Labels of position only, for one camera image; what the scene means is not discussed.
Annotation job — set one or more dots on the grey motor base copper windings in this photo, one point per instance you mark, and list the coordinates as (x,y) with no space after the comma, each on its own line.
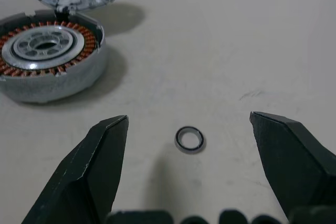
(52,87)

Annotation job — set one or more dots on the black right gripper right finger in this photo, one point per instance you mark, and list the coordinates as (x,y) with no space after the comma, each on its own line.
(296,161)

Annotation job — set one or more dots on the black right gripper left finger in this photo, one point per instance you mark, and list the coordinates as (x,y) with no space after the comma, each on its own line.
(78,171)

